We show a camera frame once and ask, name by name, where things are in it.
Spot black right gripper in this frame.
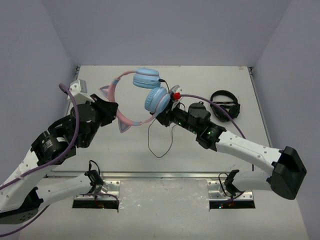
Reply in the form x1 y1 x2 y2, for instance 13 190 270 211
150 98 200 135

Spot pink blue cat-ear headphones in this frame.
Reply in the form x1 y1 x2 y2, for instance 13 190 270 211
99 68 171 133

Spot thin black audio cable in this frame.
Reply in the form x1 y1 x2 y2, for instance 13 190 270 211
147 78 177 159

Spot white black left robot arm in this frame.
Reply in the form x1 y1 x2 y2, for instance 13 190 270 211
0 94 118 225

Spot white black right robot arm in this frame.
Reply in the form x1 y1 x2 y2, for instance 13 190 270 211
155 102 307 200

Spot black headphones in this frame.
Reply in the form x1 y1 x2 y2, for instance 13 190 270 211
210 90 241 123

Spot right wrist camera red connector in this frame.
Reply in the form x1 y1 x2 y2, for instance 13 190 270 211
169 84 183 110

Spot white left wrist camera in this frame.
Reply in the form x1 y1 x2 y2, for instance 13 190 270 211
69 79 92 105

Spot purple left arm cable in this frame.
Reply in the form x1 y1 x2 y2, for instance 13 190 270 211
0 83 81 236

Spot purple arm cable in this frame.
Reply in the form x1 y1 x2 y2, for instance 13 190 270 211
0 83 81 236
180 93 256 173

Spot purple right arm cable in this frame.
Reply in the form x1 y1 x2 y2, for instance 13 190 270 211
180 93 256 173

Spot short black left base cable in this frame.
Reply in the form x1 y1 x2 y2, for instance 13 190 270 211
87 160 102 186

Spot short black base cable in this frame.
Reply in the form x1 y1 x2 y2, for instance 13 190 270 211
87 160 102 186
218 172 237 198

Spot aluminium table edge rail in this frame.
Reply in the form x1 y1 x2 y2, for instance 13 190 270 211
47 171 256 179

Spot left metal mounting bracket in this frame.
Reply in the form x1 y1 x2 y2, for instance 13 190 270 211
73 179 121 201

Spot metal mounting bracket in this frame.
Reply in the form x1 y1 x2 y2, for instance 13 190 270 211
207 178 254 201
73 179 121 201

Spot right metal mounting bracket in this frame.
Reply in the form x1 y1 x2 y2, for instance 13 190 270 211
207 178 254 201

